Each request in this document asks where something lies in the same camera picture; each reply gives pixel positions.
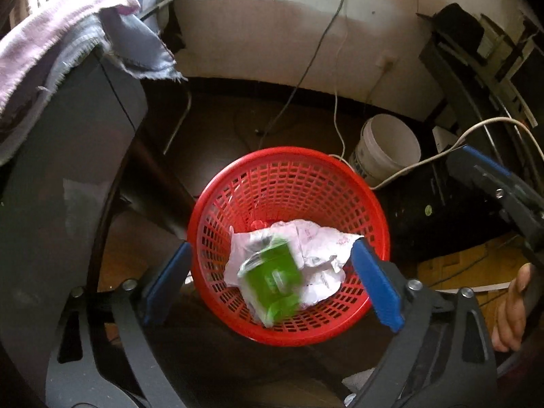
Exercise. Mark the white plastic bucket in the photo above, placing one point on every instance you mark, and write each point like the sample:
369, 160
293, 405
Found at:
382, 153

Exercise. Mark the person's right hand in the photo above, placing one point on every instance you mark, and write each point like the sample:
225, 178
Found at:
512, 306

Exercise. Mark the green packet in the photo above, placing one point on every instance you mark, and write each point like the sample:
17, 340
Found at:
276, 276

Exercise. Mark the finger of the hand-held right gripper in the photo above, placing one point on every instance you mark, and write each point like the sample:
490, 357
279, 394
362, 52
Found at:
471, 174
488, 163

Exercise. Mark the red plastic mesh basket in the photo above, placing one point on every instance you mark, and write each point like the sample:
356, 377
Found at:
297, 178

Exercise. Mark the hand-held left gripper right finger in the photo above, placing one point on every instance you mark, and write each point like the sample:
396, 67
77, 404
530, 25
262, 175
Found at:
378, 280

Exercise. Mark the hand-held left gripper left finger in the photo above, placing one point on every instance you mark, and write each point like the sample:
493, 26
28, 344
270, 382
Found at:
165, 284

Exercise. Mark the black equipment frame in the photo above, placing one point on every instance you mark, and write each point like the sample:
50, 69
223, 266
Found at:
459, 25

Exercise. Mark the blue grey cloth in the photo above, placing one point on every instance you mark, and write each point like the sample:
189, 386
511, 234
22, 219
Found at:
136, 46

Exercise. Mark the black box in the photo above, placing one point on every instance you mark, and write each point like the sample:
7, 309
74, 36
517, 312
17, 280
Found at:
425, 221

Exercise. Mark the black chair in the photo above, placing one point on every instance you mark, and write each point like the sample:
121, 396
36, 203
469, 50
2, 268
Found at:
172, 34

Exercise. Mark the white paper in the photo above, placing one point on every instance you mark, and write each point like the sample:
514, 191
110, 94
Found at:
323, 242

